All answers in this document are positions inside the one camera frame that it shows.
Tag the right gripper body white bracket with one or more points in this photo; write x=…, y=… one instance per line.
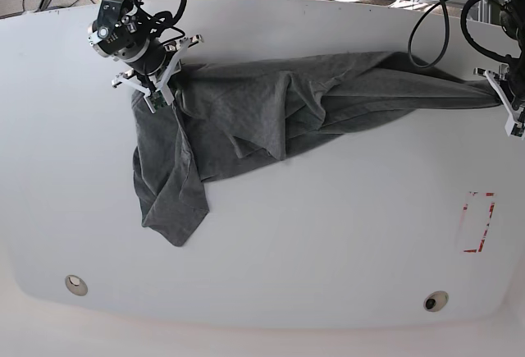
x=153, y=64

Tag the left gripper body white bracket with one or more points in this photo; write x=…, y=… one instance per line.
x=500, y=83

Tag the grey T-shirt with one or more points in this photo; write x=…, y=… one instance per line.
x=238, y=117

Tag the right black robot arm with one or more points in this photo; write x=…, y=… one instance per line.
x=124, y=24

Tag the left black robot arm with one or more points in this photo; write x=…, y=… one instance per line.
x=512, y=23

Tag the red tape rectangle marking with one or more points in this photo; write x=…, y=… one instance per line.
x=475, y=221

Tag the right round table grommet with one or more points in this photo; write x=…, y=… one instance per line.
x=436, y=301

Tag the round table grommet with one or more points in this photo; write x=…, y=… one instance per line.
x=436, y=301
x=76, y=285

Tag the left round table grommet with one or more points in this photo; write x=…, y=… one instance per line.
x=76, y=285

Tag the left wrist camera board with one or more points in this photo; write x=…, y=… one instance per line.
x=515, y=129

